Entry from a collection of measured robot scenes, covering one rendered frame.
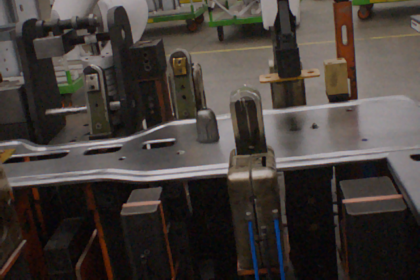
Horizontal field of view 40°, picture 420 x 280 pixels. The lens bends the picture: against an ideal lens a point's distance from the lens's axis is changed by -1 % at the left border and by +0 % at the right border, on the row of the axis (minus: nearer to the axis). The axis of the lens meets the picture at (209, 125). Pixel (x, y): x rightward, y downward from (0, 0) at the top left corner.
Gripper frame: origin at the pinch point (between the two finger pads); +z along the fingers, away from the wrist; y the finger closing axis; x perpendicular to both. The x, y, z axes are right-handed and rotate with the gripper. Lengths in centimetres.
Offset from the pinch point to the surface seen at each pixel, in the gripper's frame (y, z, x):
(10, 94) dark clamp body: -16, 4, -49
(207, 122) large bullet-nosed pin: 1.4, 7.3, -12.4
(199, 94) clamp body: -15.6, 7.8, -15.2
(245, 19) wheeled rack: -616, 84, -28
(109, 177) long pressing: 9.7, 10.9, -25.6
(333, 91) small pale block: -10.9, 8.5, 7.1
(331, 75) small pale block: -10.9, 5.9, 7.0
